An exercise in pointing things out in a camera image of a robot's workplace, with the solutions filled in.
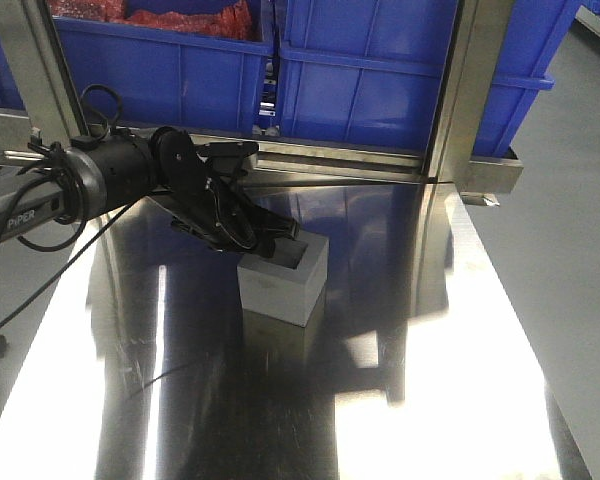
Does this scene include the blue bin with red bags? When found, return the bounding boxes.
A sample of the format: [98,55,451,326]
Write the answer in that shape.
[54,1,274,134]

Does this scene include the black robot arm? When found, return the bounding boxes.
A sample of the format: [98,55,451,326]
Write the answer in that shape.
[0,127,299,258]

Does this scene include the gray hollow base block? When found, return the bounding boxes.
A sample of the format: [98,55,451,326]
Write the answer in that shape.
[237,231,329,327]

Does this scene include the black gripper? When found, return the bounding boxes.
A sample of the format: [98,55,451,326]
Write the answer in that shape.
[152,127,300,258]

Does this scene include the large blue bin on rack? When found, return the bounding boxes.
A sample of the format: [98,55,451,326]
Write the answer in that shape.
[274,1,579,157]

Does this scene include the stainless steel rack frame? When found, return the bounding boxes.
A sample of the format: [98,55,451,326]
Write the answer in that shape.
[0,0,525,206]

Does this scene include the red mesh bags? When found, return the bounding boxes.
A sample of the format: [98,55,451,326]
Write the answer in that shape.
[47,1,254,40]

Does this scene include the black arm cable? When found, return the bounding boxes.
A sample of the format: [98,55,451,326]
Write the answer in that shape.
[0,83,146,357]

